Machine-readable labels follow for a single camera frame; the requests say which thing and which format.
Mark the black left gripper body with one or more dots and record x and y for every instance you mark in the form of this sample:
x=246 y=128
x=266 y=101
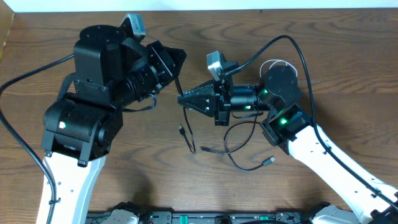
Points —
x=160 y=66

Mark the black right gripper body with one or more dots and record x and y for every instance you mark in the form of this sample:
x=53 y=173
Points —
x=221 y=101

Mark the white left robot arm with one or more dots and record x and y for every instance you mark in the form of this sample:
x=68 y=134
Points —
x=112 y=70

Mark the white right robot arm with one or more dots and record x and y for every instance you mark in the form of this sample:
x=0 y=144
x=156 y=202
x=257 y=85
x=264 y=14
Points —
x=289 y=127

